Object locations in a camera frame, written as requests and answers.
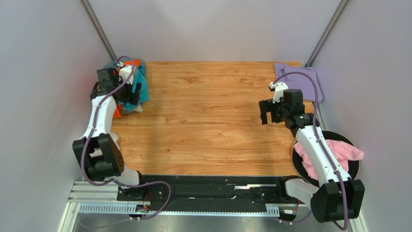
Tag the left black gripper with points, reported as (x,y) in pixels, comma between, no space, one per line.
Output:
(132,98)

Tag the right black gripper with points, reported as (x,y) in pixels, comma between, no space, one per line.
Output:
(265,110)

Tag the orange t shirt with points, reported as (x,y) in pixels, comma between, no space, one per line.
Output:
(117,113)

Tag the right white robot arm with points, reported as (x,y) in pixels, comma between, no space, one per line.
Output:
(338,196)

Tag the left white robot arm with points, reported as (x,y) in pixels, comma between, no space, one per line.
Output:
(97,151)

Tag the beige t shirt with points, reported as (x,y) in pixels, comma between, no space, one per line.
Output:
(138,108)

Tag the teal t shirt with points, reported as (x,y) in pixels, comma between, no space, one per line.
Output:
(144,94)

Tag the grey plastic laundry basket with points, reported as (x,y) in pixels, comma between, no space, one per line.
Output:
(137,63)

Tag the folded lavender t shirt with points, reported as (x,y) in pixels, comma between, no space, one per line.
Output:
(298,81)

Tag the pink t shirt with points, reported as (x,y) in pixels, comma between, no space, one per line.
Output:
(342,151)

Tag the round black tray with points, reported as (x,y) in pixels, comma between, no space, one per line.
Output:
(353,165)

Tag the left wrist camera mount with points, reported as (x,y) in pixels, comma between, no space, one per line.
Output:
(126,71)

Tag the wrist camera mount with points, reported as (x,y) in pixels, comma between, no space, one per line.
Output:
(278,89)
(126,71)

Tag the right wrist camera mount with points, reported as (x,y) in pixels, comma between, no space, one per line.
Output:
(278,89)

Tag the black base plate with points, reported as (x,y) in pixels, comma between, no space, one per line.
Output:
(206,193)

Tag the aluminium frame rail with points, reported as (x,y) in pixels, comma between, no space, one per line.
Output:
(90,208)

